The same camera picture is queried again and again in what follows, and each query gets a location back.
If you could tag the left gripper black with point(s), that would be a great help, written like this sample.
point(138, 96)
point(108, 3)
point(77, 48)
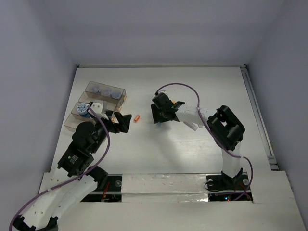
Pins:
point(123, 124)

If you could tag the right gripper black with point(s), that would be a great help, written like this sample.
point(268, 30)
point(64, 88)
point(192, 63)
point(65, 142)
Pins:
point(157, 117)

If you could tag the clear bead cup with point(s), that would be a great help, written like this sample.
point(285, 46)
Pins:
point(116, 94)
point(96, 89)
point(106, 92)

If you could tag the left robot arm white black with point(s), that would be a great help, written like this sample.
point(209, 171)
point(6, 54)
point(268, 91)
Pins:
point(75, 176)

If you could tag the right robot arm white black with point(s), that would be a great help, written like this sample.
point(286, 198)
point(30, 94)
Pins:
point(222, 124)

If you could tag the clear grey highlighter marker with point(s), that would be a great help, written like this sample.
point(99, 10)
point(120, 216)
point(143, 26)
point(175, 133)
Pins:
point(192, 126)

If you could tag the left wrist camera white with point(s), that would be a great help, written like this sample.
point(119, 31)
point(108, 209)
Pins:
point(96, 110)

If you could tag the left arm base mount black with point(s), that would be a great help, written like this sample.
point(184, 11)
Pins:
point(110, 193)

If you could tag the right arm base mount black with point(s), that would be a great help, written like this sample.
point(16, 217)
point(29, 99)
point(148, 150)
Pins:
point(222, 188)

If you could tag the aluminium rail right side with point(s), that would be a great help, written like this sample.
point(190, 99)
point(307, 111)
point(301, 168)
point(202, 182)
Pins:
point(259, 120)

